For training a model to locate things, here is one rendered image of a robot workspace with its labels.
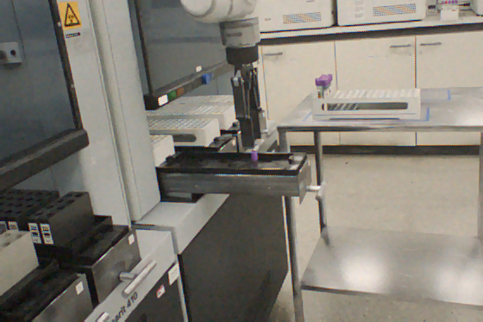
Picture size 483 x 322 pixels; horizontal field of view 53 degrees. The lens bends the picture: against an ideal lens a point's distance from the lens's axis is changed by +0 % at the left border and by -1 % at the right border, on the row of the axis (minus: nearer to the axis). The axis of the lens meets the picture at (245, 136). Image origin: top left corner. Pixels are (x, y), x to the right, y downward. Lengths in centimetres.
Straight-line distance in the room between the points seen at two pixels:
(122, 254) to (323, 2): 269
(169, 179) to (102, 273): 39
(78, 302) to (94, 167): 27
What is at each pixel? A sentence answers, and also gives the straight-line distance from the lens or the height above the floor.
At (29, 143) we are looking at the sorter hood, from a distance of 83.
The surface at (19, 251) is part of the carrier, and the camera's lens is 83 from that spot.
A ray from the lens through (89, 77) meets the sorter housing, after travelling 97.
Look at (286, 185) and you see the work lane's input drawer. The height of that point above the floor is 78.
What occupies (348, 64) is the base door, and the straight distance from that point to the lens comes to 339.
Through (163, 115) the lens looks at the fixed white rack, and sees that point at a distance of 152.
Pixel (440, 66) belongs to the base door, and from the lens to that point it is 337.
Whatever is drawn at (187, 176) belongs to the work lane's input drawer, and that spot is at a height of 80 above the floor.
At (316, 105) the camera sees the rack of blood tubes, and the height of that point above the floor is 86.
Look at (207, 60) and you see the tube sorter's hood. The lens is 143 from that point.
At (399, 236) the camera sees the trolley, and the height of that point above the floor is 28.
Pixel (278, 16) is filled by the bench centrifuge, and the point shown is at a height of 101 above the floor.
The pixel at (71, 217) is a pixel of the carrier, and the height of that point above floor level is 86.
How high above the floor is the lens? 120
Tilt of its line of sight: 17 degrees down
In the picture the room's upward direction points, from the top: 6 degrees counter-clockwise
